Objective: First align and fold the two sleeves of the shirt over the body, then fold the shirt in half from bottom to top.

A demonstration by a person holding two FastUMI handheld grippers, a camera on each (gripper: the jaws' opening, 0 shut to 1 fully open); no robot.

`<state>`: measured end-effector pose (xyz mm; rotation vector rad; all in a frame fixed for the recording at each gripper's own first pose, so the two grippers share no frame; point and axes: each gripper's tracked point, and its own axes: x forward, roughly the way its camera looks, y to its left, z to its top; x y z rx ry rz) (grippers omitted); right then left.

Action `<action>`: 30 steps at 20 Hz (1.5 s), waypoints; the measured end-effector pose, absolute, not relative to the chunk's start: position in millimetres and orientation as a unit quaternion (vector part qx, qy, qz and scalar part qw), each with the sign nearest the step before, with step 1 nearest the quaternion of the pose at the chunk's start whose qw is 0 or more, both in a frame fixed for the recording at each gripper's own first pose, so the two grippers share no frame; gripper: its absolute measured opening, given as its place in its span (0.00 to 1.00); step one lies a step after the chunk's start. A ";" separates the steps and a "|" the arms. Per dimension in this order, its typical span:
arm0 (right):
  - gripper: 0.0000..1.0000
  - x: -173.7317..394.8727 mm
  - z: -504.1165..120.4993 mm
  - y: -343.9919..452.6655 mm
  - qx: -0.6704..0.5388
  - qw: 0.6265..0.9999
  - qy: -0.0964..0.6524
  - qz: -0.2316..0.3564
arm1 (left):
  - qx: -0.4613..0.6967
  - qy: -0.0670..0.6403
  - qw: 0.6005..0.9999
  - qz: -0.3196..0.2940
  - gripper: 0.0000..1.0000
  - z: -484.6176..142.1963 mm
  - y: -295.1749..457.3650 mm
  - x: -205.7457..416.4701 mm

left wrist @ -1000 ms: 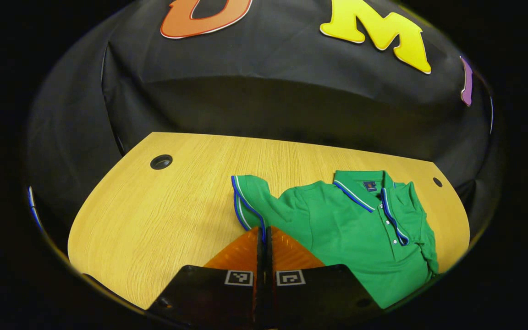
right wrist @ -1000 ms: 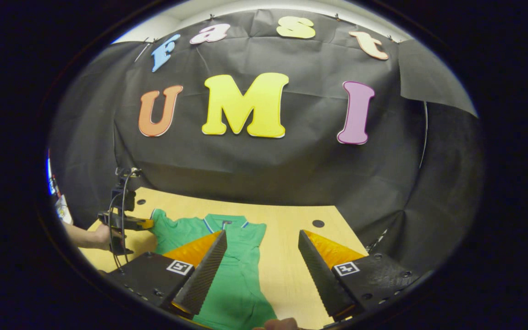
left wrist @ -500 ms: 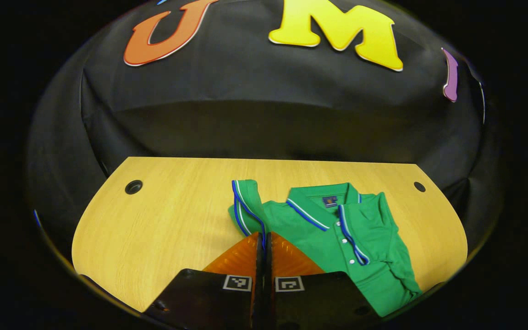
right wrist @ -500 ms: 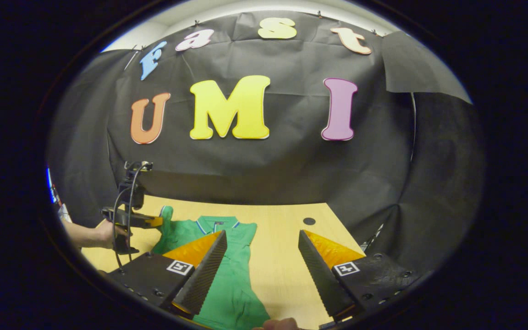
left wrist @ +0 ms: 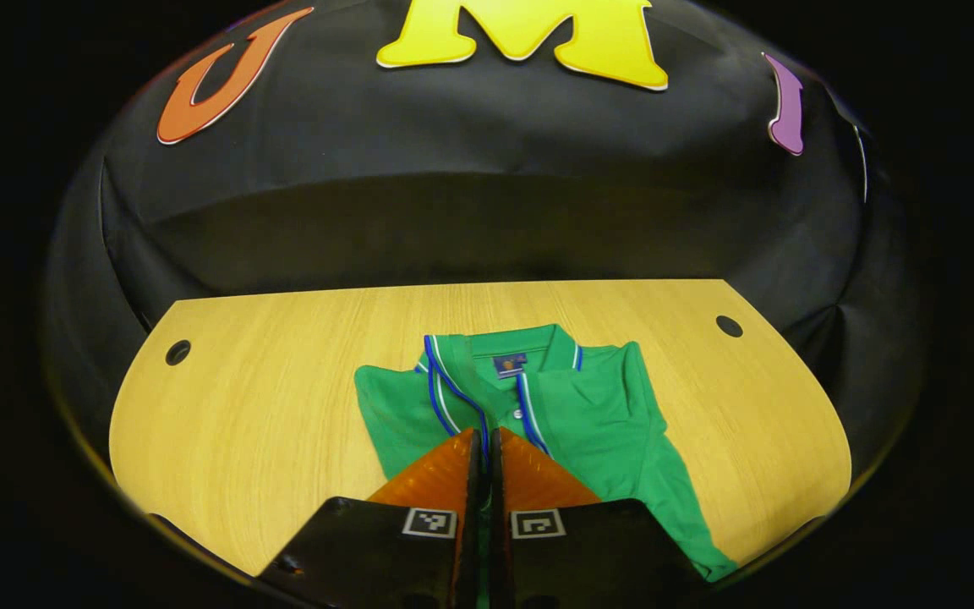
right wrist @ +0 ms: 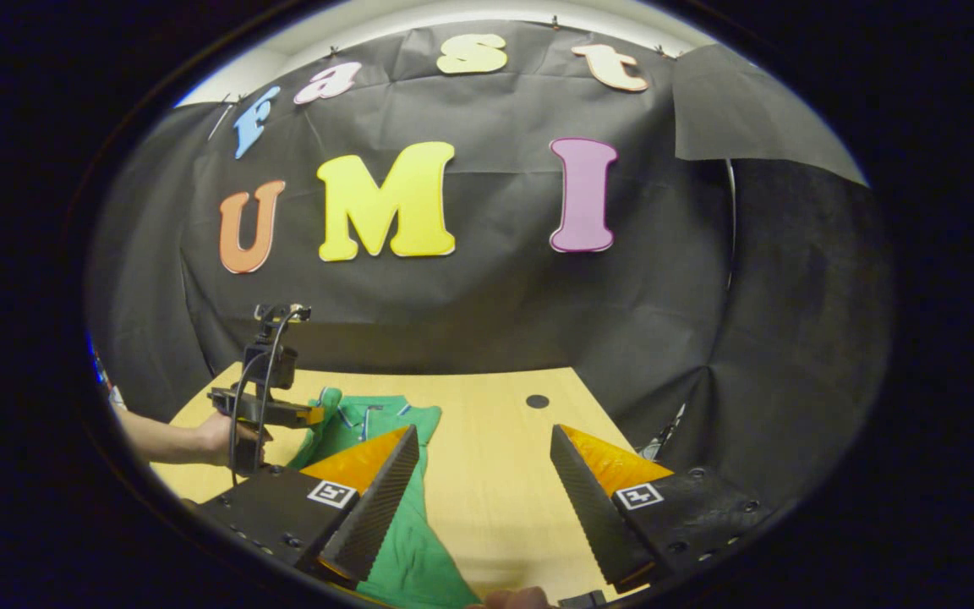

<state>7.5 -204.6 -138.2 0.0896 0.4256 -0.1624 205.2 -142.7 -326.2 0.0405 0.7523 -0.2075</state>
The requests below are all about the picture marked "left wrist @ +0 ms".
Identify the black backdrop cloth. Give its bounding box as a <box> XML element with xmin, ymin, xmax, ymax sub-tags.
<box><xmin>43</xmin><ymin>0</ymin><xmax>927</xmax><ymax>475</ymax></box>

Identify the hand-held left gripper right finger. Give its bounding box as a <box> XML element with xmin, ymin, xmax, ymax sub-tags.
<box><xmin>487</xmin><ymin>427</ymin><xmax>712</xmax><ymax>609</ymax></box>

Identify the green T-shirt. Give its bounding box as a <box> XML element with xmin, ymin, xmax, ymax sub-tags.
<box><xmin>354</xmin><ymin>323</ymin><xmax>739</xmax><ymax>583</ymax></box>

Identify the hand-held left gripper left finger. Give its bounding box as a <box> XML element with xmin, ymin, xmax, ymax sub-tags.
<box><xmin>254</xmin><ymin>427</ymin><xmax>484</xmax><ymax>609</ymax></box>

